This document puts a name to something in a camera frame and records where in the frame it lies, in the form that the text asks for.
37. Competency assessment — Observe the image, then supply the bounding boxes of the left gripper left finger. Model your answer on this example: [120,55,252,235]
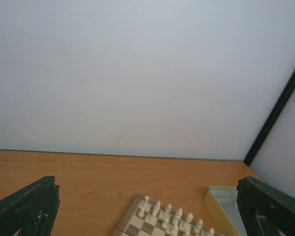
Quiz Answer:
[0,176,60,236]

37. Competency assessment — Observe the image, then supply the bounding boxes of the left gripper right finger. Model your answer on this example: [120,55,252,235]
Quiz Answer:
[236,176,295,236]

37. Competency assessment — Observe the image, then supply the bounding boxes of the white chess piece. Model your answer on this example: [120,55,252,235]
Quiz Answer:
[186,213,193,223]
[165,204,172,215]
[142,195,150,209]
[207,228,215,236]
[154,201,161,213]
[196,219,203,229]
[175,208,183,220]

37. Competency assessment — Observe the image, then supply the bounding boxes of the silver open tin box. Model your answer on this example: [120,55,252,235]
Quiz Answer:
[204,186,247,236]

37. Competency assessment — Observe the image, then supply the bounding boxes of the wooden chessboard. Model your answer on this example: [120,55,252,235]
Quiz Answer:
[112,193,222,236]

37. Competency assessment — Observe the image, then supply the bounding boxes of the black enclosure frame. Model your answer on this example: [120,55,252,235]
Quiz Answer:
[0,53,295,167]

